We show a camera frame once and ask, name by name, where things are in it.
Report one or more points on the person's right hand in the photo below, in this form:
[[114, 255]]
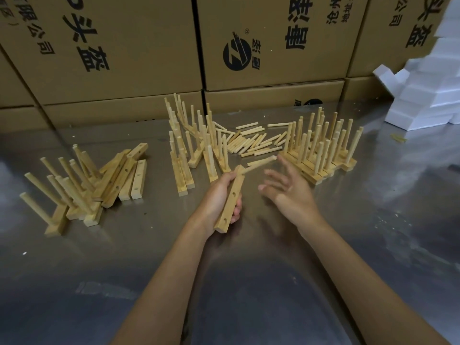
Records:
[[294, 201]]

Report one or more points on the person's left hand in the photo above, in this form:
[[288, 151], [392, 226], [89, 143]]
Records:
[[208, 208]]

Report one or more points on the pile of wooden dowels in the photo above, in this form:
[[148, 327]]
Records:
[[251, 143]]

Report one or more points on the pile of drilled wooden bars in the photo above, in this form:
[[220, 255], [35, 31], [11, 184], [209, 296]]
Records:
[[138, 179]]

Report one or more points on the person's right forearm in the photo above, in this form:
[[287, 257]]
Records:
[[370, 283]]

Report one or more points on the person's left forearm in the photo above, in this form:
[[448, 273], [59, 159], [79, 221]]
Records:
[[158, 294]]

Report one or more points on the stack of white foam blocks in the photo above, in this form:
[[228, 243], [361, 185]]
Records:
[[424, 100]]

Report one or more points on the clear tape patch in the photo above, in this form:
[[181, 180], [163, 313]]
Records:
[[104, 290]]

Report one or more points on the shiny metal table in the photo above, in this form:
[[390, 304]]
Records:
[[54, 269]]

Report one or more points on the stack of brown cardboard boxes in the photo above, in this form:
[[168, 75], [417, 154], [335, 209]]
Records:
[[143, 43]]

